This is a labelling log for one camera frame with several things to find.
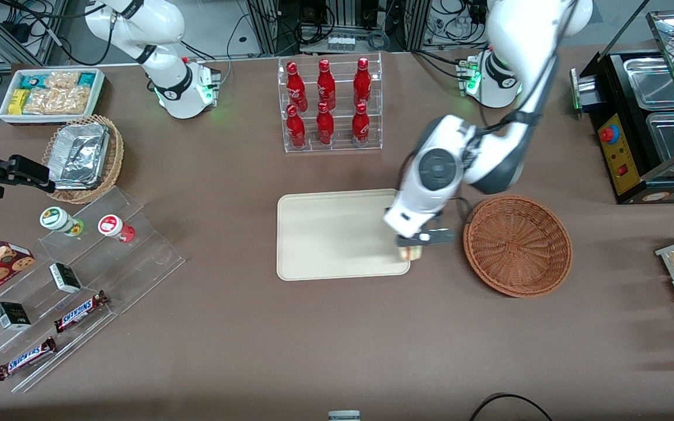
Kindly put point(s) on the triangular sandwich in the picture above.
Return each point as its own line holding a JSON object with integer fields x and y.
{"x": 412, "y": 255}

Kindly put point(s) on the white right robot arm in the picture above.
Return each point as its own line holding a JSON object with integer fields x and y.
{"x": 182, "y": 88}

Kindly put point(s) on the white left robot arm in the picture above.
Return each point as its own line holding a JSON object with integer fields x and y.
{"x": 524, "y": 35}

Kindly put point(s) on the beige rectangular tray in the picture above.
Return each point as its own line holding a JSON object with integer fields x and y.
{"x": 337, "y": 234}

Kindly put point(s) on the light wicker basket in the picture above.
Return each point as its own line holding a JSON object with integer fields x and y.
{"x": 116, "y": 158}

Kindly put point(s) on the round brown wicker basket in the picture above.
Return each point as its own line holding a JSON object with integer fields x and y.
{"x": 518, "y": 245}

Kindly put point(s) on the green lid snack cup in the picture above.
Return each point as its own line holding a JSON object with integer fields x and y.
{"x": 55, "y": 219}

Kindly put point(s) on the aluminium foil container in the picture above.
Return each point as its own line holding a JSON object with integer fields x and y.
{"x": 79, "y": 155}

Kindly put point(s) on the white rectangular snack bin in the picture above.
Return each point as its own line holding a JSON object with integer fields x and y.
{"x": 50, "y": 118}

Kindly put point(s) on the yellow snack pack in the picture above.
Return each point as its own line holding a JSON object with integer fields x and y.
{"x": 18, "y": 102}

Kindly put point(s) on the clear cracker bag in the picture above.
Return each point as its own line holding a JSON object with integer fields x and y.
{"x": 63, "y": 79}
{"x": 41, "y": 101}
{"x": 75, "y": 100}

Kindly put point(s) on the teal snack pack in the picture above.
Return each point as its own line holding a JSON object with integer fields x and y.
{"x": 34, "y": 80}
{"x": 86, "y": 79}

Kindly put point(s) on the red lid snack cup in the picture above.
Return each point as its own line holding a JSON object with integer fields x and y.
{"x": 112, "y": 226}

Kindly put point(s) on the small black box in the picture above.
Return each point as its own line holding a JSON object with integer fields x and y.
{"x": 12, "y": 316}
{"x": 65, "y": 278}

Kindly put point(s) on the clear acrylic bottle rack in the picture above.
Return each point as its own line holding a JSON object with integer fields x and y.
{"x": 340, "y": 149}

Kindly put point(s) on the red cola bottle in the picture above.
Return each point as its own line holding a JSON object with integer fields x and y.
{"x": 296, "y": 88}
{"x": 326, "y": 86}
{"x": 295, "y": 128}
{"x": 362, "y": 83}
{"x": 325, "y": 126}
{"x": 360, "y": 126}

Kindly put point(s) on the clear acrylic stepped shelf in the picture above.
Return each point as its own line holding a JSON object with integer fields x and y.
{"x": 138, "y": 263}

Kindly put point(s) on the Snickers chocolate bar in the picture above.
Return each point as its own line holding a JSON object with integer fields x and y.
{"x": 26, "y": 358}
{"x": 79, "y": 311}

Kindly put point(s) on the small grey device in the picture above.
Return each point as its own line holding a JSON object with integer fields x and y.
{"x": 344, "y": 416}

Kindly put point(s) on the white power strip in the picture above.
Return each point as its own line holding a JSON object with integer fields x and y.
{"x": 341, "y": 43}

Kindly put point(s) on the black food warmer machine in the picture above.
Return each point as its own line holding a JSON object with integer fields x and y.
{"x": 612, "y": 99}

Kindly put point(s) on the aluminium frame rack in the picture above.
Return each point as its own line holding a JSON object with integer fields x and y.
{"x": 346, "y": 11}

